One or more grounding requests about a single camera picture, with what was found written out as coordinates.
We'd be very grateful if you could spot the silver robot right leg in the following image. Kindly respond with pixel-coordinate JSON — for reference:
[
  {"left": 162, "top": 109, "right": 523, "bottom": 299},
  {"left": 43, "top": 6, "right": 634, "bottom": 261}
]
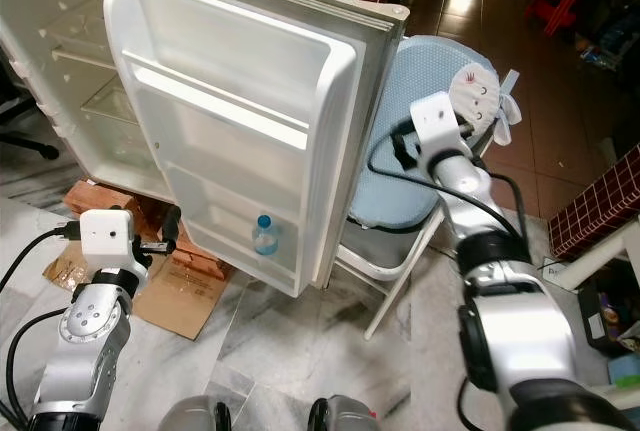
[{"left": 310, "top": 396, "right": 391, "bottom": 431}]

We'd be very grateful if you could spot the silver fridge door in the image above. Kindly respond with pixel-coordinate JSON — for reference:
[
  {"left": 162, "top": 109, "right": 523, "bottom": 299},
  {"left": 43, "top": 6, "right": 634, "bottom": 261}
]
[{"left": 102, "top": 0, "right": 409, "bottom": 300}]

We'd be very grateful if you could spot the clear water bottle blue cap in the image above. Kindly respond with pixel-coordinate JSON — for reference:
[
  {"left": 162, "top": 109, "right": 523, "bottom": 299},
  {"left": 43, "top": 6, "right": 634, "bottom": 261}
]
[{"left": 253, "top": 214, "right": 281, "bottom": 257}]

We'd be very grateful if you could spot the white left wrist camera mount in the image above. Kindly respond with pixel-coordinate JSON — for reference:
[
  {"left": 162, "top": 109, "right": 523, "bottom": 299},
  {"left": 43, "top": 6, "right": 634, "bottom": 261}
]
[{"left": 80, "top": 209, "right": 146, "bottom": 277}]

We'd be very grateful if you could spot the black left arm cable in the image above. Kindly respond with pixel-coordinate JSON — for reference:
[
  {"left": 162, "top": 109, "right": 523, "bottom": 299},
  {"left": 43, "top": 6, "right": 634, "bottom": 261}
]
[{"left": 0, "top": 223, "right": 83, "bottom": 298}]

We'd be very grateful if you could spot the grey fridge cabinet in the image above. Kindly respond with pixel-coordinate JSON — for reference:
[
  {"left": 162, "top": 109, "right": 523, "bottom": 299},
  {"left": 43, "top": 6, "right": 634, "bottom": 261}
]
[{"left": 0, "top": 0, "right": 163, "bottom": 208}]

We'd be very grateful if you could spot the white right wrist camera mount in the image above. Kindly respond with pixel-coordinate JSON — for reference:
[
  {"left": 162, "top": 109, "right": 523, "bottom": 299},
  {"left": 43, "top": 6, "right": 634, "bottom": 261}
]
[{"left": 410, "top": 91, "right": 471, "bottom": 162}]

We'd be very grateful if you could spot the silver robot leg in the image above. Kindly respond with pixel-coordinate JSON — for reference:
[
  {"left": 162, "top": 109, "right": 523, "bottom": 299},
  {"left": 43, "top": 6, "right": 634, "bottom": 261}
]
[
  {"left": 310, "top": 396, "right": 391, "bottom": 431},
  {"left": 155, "top": 396, "right": 226, "bottom": 431}
]

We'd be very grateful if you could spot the brown flattened cardboard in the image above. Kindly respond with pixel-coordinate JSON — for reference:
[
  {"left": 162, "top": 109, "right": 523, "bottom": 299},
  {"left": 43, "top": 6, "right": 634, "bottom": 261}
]
[{"left": 43, "top": 251, "right": 232, "bottom": 342}]

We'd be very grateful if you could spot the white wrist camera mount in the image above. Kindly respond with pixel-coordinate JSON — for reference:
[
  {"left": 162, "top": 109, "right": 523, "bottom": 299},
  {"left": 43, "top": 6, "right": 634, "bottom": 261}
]
[
  {"left": 410, "top": 91, "right": 471, "bottom": 162},
  {"left": 80, "top": 209, "right": 146, "bottom": 277}
]

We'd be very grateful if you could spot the silver robot left leg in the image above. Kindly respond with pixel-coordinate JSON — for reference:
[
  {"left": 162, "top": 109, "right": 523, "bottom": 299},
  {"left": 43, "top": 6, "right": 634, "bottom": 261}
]
[{"left": 155, "top": 396, "right": 226, "bottom": 431}]

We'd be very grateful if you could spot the red brick stack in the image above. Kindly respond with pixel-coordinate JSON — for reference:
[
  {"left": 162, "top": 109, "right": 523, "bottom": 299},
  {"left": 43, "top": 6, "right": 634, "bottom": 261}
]
[
  {"left": 65, "top": 179, "right": 131, "bottom": 222},
  {"left": 150, "top": 213, "right": 213, "bottom": 274}
]

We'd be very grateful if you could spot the red tiled low wall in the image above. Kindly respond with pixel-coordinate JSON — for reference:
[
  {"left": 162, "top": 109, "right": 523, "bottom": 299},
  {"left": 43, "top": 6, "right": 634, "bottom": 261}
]
[{"left": 550, "top": 146, "right": 640, "bottom": 262}]

